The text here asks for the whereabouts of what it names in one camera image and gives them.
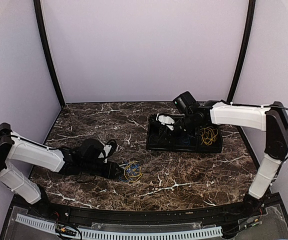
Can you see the white slotted cable duct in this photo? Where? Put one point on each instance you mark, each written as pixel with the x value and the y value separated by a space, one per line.
pixel 102 231

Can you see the right black frame post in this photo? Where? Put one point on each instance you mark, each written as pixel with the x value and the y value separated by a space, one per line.
pixel 243 50

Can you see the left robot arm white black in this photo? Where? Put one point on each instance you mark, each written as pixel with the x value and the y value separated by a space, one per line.
pixel 90 157

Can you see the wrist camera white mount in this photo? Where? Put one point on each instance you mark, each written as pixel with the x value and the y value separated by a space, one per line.
pixel 109 148
pixel 162 120

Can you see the left black frame post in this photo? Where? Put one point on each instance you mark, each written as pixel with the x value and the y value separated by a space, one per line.
pixel 47 51

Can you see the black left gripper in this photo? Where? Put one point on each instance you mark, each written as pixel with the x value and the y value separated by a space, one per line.
pixel 111 169

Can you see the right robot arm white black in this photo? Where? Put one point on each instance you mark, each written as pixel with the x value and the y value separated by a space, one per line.
pixel 271 119

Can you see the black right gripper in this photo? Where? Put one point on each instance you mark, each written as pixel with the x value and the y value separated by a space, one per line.
pixel 169 134

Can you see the black curved front rail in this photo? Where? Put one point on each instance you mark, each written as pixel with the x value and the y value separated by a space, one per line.
pixel 219 215

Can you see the black three-compartment tray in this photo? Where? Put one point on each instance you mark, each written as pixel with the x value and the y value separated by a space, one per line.
pixel 197 138

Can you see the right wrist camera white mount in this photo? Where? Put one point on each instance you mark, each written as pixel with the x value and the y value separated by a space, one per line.
pixel 162 120

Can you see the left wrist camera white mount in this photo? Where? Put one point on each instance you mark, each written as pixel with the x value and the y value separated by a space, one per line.
pixel 109 148

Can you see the black frame post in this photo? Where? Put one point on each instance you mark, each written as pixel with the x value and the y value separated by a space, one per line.
pixel 243 50
pixel 47 51

